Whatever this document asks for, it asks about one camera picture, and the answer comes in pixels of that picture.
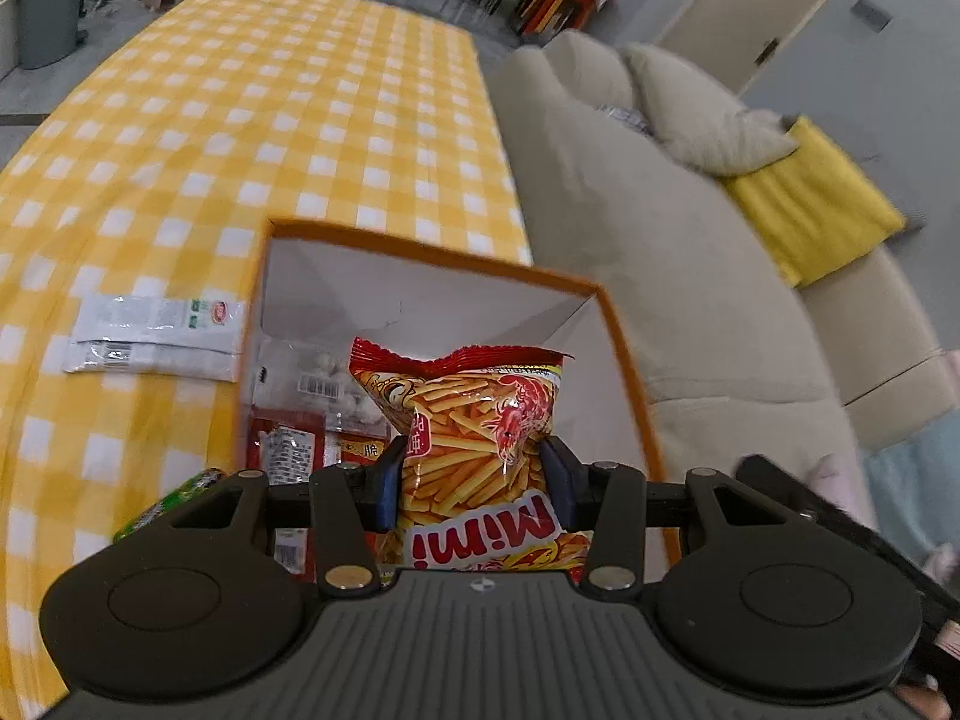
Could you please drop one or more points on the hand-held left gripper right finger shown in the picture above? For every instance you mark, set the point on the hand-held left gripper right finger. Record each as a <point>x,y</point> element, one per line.
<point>559,487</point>

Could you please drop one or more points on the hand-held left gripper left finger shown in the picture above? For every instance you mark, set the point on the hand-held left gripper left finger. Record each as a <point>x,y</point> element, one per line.
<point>388,487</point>

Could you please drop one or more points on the shrimp stick snack packet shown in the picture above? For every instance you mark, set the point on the shrimp stick snack packet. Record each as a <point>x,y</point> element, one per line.
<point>465,405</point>

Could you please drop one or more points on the orange cardboard box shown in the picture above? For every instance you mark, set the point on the orange cardboard box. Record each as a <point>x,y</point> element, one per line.
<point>420,300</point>

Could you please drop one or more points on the pink cloth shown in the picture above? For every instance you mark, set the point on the pink cloth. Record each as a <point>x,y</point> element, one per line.
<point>832,480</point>

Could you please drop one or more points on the light blue cloth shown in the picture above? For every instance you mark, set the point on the light blue cloth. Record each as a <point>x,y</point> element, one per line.
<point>915,480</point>

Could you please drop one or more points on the clear packet of white balls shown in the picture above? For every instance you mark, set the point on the clear packet of white balls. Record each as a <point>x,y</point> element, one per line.
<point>322,375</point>

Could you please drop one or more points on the green snack packet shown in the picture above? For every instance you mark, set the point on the green snack packet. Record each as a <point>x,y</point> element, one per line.
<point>176,501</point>

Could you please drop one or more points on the beige sofa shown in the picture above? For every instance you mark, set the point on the beige sofa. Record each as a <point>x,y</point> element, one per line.
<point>675,255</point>

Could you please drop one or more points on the white flat snack packet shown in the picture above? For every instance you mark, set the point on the white flat snack packet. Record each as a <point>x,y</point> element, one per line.
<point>150,337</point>

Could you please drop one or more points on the yellow cushion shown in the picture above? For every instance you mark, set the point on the yellow cushion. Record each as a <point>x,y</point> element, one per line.
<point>817,202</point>

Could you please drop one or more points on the beige cushion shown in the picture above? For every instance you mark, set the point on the beige cushion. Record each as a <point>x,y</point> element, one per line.
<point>697,112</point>

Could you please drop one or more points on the yellow checked tablecloth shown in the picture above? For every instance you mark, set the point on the yellow checked tablecloth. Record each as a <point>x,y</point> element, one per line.
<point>225,112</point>

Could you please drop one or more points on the orange stool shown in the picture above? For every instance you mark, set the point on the orange stool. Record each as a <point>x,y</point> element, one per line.
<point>559,0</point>

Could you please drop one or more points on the cream door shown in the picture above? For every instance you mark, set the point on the cream door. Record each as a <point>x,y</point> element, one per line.
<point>750,0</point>

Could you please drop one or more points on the grey-green trash bin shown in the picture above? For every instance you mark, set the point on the grey-green trash bin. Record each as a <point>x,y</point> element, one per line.
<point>51,11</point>

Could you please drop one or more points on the grey wall switch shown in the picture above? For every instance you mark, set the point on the grey wall switch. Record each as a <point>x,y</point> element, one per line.
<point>871,15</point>

